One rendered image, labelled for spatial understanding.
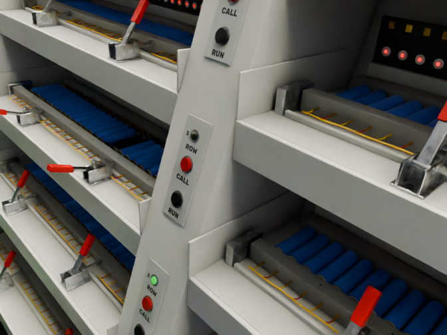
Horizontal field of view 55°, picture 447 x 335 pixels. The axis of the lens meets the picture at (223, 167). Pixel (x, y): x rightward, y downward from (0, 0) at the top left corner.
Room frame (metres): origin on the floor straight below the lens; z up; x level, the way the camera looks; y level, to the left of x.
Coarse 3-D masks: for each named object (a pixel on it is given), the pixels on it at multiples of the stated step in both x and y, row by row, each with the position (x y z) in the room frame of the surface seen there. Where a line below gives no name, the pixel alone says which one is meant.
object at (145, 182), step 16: (32, 96) 0.86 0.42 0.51; (48, 112) 0.79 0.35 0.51; (48, 128) 0.76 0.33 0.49; (64, 128) 0.75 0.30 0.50; (80, 128) 0.73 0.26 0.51; (80, 144) 0.71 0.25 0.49; (96, 144) 0.68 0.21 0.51; (112, 160) 0.64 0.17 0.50; (128, 160) 0.64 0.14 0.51; (128, 176) 0.61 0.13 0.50; (144, 176) 0.59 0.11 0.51; (144, 192) 0.57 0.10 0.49
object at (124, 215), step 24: (24, 72) 0.94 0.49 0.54; (48, 72) 0.98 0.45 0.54; (0, 96) 0.91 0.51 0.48; (0, 120) 0.83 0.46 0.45; (24, 144) 0.75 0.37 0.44; (48, 144) 0.71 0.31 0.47; (72, 192) 0.63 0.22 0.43; (96, 192) 0.58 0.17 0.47; (120, 192) 0.59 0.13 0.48; (96, 216) 0.58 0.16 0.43; (120, 216) 0.53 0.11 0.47; (144, 216) 0.49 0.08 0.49; (120, 240) 0.54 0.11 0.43
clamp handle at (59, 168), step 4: (48, 164) 0.56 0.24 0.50; (52, 164) 0.56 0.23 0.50; (56, 164) 0.57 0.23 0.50; (60, 164) 0.57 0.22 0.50; (92, 164) 0.61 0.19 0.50; (48, 168) 0.56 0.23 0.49; (52, 168) 0.55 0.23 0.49; (56, 168) 0.56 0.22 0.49; (60, 168) 0.56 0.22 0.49; (64, 168) 0.57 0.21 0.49; (68, 168) 0.57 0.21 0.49; (72, 168) 0.58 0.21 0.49; (76, 168) 0.58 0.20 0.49; (80, 168) 0.59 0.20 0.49; (84, 168) 0.59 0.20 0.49; (88, 168) 0.60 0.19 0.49; (92, 168) 0.61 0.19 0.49; (96, 168) 0.61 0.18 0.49; (60, 172) 0.56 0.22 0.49; (64, 172) 0.57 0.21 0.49; (68, 172) 0.57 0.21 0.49; (72, 172) 0.58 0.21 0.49
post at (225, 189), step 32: (256, 0) 0.45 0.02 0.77; (288, 0) 0.45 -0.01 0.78; (320, 0) 0.49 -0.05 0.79; (352, 0) 0.54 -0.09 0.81; (256, 32) 0.44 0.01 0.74; (288, 32) 0.46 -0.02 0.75; (320, 32) 0.51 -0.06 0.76; (352, 32) 0.56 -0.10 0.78; (192, 64) 0.49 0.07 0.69; (224, 64) 0.46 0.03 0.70; (256, 64) 0.44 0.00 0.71; (352, 64) 0.58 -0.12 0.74; (192, 96) 0.48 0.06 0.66; (224, 96) 0.45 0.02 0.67; (224, 128) 0.44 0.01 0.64; (224, 160) 0.44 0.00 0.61; (160, 192) 0.49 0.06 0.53; (224, 192) 0.45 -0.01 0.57; (256, 192) 0.49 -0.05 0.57; (160, 224) 0.48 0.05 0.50; (192, 224) 0.44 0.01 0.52; (160, 256) 0.47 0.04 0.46; (128, 288) 0.49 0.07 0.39; (128, 320) 0.48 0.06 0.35; (160, 320) 0.45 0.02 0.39; (192, 320) 0.46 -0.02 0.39
